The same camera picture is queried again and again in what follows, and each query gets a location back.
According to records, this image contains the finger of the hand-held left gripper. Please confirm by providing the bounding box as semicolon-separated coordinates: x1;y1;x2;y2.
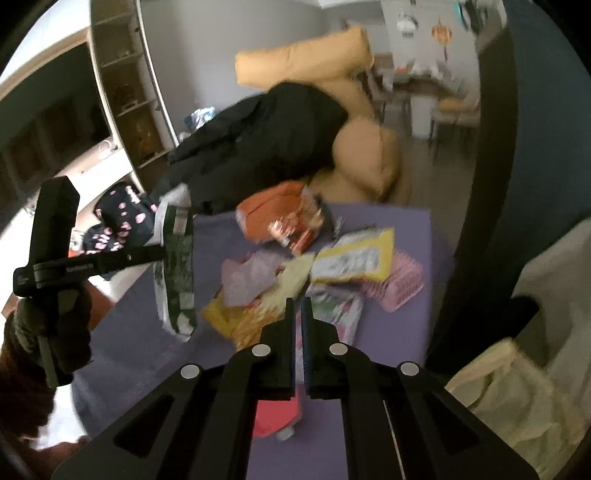
95;248;166;278

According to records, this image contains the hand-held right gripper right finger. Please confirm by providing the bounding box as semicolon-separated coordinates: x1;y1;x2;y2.
302;298;540;480

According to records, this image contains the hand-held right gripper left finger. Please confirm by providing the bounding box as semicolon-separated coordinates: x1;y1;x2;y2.
52;298;296;480

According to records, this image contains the green white snack packet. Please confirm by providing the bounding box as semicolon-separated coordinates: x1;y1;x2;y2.
154;185;200;343

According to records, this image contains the colourful striped packet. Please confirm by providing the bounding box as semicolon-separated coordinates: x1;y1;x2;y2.
295;284;365;344

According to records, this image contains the translucent lilac packet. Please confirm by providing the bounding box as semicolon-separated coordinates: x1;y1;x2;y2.
221;251;283;309

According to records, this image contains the orange snack packet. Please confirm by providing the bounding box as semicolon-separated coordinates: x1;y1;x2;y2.
236;181;315;245

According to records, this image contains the trash bin with bag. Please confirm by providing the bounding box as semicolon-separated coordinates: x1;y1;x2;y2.
444;338;580;479

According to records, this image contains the person's left forearm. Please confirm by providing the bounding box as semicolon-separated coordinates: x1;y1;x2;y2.
0;342;90;480

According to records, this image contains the person's left hand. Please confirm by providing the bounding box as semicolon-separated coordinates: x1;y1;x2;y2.
4;287;94;373

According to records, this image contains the dark floral bag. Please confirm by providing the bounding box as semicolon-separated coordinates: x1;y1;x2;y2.
69;181;161;283

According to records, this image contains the red hexagonal lid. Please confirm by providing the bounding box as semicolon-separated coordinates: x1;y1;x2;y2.
254;399;304;439

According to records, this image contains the yellow floral snack packet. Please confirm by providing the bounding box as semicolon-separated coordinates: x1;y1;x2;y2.
202;293;283;352

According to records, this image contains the black television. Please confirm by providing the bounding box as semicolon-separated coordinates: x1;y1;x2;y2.
0;45;115;210

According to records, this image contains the yellow white printed packet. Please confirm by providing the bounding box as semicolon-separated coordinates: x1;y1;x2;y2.
310;227;396;283

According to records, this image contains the pink plastic basket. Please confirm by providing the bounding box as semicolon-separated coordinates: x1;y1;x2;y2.
362;250;426;313

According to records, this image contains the shiny red snack packet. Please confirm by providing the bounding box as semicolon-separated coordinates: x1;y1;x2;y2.
269;203;329;256

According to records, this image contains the white shelf unit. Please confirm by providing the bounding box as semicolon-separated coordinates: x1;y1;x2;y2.
90;0;179;171

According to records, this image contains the blue patterned bag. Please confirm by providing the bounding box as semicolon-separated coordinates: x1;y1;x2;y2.
184;106;217;134

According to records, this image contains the black jacket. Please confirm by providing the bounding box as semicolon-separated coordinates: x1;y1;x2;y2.
151;82;350;216

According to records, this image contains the yellow round cushion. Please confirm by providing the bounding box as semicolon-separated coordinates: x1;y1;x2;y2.
331;115;402;199

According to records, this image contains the yellow bolster cushion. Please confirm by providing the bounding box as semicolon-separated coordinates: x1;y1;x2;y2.
235;26;376;89

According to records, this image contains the yellow sofa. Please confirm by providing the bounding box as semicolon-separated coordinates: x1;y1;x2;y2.
307;74;414;205

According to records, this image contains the white cloth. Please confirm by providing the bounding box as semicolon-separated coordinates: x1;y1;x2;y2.
509;220;591;370

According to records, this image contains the grey dining chair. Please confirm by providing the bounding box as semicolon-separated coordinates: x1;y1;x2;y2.
430;85;482;155
368;69;413;126

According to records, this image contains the dining table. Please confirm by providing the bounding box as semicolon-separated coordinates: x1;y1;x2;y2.
390;69;468;139

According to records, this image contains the dark blue panel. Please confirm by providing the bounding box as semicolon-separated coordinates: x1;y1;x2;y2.
426;0;591;372

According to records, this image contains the orange wall ornament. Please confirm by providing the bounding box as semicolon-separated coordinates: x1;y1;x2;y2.
431;22;454;62

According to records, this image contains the white wall ornament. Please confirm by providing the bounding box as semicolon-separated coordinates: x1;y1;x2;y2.
396;8;420;38

